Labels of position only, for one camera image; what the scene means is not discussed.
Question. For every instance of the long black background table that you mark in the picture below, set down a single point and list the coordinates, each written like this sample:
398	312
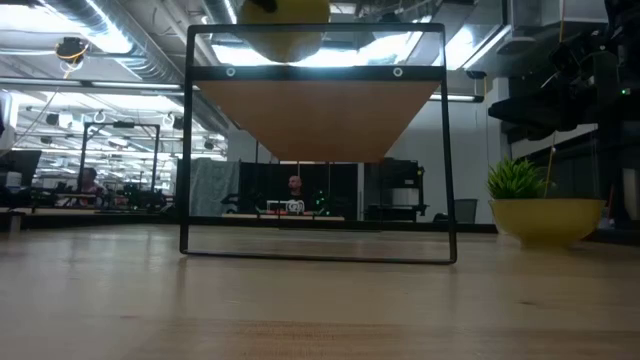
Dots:
400	226

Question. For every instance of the black robot with green lights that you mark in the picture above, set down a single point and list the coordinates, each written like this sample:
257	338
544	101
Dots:
324	202

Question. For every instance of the black partition panel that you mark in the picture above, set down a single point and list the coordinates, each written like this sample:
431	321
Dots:
340	190

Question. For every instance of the short ceiling light fixture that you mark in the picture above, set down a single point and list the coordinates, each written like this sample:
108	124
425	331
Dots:
455	98

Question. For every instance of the black metal frame stand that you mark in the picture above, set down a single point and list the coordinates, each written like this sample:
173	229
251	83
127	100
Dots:
120	124

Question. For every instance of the white laptop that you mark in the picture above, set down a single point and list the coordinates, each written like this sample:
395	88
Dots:
285	207

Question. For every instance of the long ceiling light fixture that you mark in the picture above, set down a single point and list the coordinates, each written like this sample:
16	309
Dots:
75	85

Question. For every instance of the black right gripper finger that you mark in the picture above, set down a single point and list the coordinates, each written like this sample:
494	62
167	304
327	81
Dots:
530	114
535	134

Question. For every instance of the black equipment cabinet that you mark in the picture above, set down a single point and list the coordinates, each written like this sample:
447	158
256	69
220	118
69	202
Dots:
395	175

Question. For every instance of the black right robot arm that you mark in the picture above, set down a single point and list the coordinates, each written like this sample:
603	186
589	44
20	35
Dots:
627	60

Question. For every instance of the grey office chair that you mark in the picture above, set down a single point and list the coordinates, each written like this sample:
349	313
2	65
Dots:
466	210

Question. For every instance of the grey hanging cloth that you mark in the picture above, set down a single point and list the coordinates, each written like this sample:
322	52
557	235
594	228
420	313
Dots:
212	187

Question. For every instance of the wooden shelf with black frame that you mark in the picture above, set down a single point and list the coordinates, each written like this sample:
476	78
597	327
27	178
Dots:
320	120

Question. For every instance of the green plant in white pot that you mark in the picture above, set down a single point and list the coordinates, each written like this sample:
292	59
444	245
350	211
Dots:
515	180

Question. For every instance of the silver ceiling duct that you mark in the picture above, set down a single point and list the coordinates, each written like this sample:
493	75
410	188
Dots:
150	50

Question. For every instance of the person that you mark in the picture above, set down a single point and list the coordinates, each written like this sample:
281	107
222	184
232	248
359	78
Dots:
296	187
90	182

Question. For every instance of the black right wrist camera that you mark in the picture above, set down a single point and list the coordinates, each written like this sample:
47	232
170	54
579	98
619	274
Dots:
566	57

